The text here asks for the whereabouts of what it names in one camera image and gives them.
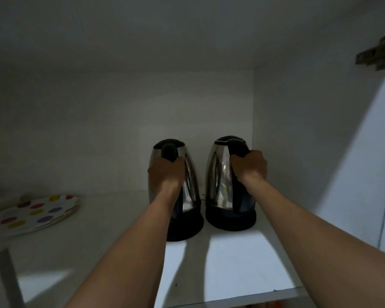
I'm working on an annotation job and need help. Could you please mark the person's right hand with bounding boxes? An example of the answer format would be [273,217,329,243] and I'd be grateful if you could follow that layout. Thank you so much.
[229,150,269,187]

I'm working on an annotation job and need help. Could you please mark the person's left hand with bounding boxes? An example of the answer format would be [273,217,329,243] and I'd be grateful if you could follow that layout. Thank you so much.
[147,155,186,193]

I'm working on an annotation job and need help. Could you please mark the steel kettle with black handle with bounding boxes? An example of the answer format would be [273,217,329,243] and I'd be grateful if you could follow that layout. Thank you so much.
[147,139,202,222]
[204,135,257,210]

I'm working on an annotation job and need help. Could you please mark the black round kettle base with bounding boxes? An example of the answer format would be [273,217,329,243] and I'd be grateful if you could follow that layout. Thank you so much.
[165,208,204,243]
[205,205,257,231]

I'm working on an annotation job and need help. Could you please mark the person's right forearm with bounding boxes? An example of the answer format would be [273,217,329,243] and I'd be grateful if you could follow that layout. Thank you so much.
[242,178,385,308]

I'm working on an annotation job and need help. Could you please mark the person's left forearm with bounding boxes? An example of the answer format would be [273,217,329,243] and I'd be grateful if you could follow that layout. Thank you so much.
[64,184,184,308]

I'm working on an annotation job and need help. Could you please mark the polka dot plates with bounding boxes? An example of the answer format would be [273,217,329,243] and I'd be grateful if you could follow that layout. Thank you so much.
[0,194,81,237]

